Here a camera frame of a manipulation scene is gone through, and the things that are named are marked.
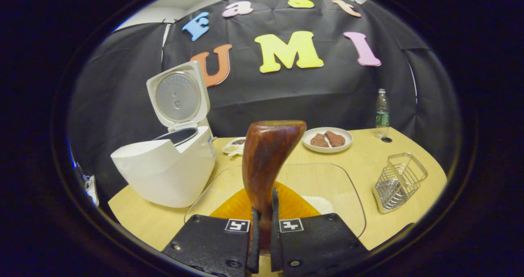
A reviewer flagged white divided dish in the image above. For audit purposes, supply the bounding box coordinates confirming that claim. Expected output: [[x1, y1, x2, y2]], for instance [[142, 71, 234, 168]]
[[222, 137, 246, 157]]

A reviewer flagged black backdrop cloth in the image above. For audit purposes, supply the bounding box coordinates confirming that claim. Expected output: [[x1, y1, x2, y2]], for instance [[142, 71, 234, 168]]
[[68, 0, 461, 200]]

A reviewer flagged clear plastic water bottle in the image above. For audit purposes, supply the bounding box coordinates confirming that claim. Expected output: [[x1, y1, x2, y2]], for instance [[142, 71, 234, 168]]
[[376, 89, 390, 138]]

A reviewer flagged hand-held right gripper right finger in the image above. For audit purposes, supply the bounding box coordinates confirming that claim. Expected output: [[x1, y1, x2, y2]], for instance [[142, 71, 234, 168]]
[[270, 186, 369, 277]]

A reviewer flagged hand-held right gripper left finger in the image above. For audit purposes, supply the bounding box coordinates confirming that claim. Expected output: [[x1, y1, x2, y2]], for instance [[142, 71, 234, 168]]
[[162, 185, 261, 277]]

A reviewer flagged white round plate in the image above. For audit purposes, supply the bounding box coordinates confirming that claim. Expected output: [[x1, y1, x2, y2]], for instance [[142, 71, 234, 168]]
[[302, 127, 353, 153]]

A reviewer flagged clear plastic tray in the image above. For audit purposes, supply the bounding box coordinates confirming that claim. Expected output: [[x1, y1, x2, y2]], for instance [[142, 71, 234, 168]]
[[184, 162, 367, 239]]

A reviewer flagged wire chopstick holder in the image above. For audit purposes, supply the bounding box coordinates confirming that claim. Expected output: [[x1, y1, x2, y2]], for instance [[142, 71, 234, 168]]
[[373, 153, 428, 214]]

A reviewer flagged black inner pot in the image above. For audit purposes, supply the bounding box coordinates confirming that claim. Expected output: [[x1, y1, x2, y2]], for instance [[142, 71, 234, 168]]
[[154, 128, 199, 146]]

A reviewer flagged brown wooden spoon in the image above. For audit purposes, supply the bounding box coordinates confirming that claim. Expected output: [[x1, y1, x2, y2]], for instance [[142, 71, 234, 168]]
[[242, 120, 307, 255]]

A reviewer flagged white rice cooker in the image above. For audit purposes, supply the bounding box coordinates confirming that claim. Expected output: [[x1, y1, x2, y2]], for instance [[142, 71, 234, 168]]
[[111, 61, 216, 208]]

